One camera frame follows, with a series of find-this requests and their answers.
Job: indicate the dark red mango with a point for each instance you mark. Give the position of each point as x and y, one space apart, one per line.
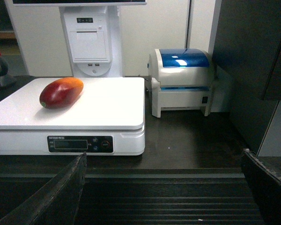
61 93

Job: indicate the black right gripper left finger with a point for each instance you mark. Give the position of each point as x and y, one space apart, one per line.
55 203

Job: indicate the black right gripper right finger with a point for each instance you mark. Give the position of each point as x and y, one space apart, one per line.
264 181

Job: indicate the white and blue label printer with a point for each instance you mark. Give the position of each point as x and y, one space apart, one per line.
180 79

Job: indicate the dark cabinet panel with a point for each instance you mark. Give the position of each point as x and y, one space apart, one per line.
248 48

